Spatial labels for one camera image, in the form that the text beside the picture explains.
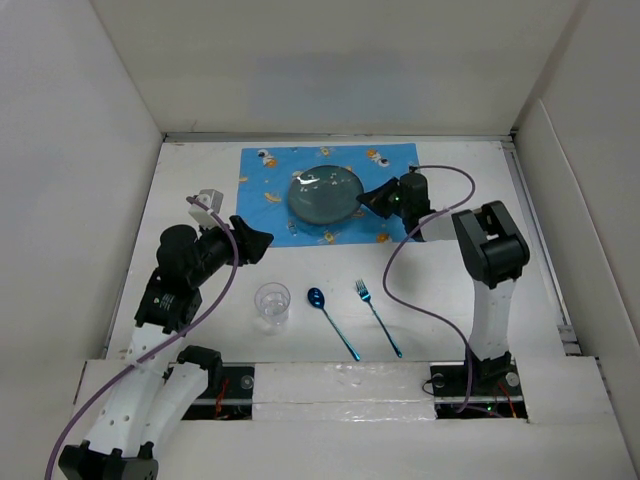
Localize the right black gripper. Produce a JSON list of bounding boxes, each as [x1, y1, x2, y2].
[[357, 175, 410, 218]]

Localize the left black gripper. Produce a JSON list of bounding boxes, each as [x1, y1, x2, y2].
[[188, 215, 271, 287]]

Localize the clear plastic cup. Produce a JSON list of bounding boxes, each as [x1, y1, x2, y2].
[[254, 282, 291, 335]]

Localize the teal ceramic plate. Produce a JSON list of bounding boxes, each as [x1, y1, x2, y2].
[[287, 165, 364, 226]]

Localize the blue space-print cloth placemat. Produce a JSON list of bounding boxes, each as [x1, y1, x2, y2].
[[236, 143, 419, 247]]

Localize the blue metal spoon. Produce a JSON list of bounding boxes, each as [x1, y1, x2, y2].
[[307, 287, 361, 362]]

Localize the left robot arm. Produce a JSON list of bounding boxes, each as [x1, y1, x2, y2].
[[45, 210, 274, 479]]

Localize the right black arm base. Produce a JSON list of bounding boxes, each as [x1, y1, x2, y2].
[[422, 361, 528, 420]]

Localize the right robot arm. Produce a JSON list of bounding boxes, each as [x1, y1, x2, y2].
[[358, 166, 530, 398]]

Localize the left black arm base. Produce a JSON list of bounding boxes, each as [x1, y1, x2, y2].
[[183, 363, 255, 421]]

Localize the blue metal fork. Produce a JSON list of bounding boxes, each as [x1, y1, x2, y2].
[[355, 279, 403, 358]]

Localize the white foam front barrier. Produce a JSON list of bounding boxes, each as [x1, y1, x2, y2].
[[252, 362, 436, 423]]

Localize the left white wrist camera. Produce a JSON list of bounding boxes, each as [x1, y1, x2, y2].
[[188, 189, 224, 228]]

